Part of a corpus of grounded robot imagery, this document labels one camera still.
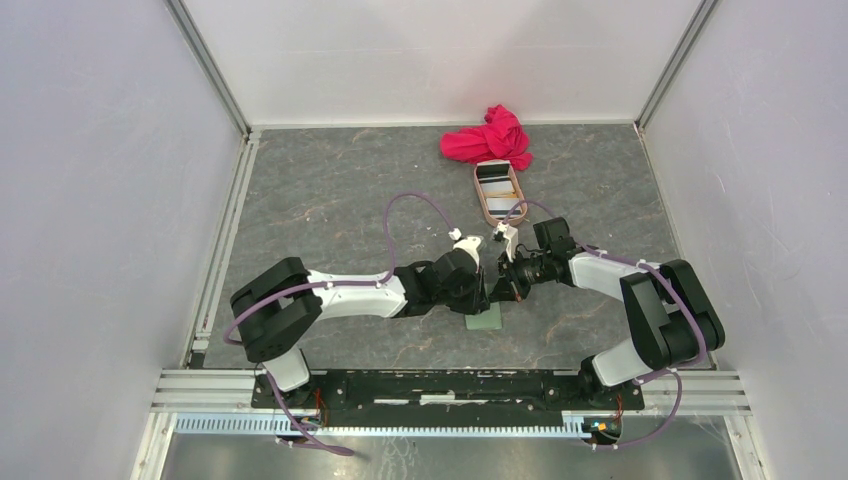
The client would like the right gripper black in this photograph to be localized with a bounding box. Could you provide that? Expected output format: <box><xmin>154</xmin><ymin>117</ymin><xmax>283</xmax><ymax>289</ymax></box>
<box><xmin>488</xmin><ymin>248</ymin><xmax>550</xmax><ymax>303</ymax></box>

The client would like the green card holder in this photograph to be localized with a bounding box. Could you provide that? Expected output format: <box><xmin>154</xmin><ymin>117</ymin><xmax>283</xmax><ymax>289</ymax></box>
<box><xmin>464</xmin><ymin>302</ymin><xmax>503</xmax><ymax>331</ymax></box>

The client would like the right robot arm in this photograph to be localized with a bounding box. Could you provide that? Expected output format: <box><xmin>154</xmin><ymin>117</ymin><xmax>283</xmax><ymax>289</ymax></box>
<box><xmin>490</xmin><ymin>217</ymin><xmax>726</xmax><ymax>408</ymax></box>

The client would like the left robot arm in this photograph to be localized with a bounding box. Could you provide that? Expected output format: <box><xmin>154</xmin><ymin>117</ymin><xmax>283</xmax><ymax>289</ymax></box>
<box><xmin>227</xmin><ymin>248</ymin><xmax>490</xmax><ymax>408</ymax></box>

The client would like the printed card in tray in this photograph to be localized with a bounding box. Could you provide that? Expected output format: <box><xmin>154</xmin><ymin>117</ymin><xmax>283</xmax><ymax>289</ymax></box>
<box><xmin>480</xmin><ymin>180</ymin><xmax>518</xmax><ymax>198</ymax></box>

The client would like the pink oval tray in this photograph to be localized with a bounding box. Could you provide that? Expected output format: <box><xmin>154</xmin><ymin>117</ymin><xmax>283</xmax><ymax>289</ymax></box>
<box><xmin>473</xmin><ymin>160</ymin><xmax>527</xmax><ymax>226</ymax></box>

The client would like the red cloth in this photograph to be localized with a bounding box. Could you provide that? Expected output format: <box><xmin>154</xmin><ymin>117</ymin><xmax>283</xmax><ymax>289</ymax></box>
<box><xmin>439</xmin><ymin>104</ymin><xmax>534</xmax><ymax>171</ymax></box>

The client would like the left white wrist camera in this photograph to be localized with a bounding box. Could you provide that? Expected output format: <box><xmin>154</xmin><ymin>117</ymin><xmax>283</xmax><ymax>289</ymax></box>
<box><xmin>448</xmin><ymin>227</ymin><xmax>485</xmax><ymax>267</ymax></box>

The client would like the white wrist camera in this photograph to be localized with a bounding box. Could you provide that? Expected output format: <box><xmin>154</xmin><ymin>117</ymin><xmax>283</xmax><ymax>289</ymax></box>
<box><xmin>492</xmin><ymin>222</ymin><xmax>518</xmax><ymax>263</ymax></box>
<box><xmin>448</xmin><ymin>227</ymin><xmax>485</xmax><ymax>267</ymax></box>

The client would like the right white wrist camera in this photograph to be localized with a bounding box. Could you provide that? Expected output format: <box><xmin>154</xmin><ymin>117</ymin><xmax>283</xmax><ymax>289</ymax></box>
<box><xmin>492</xmin><ymin>222</ymin><xmax>518</xmax><ymax>263</ymax></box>

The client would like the white slotted cable duct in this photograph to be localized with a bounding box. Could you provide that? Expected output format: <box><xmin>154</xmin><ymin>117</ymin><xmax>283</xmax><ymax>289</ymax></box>
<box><xmin>174</xmin><ymin>413</ymin><xmax>590</xmax><ymax>440</ymax></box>

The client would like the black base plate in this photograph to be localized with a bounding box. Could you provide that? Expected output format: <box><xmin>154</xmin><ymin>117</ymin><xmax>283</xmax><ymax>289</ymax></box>
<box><xmin>282</xmin><ymin>369</ymin><xmax>645</xmax><ymax>427</ymax></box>

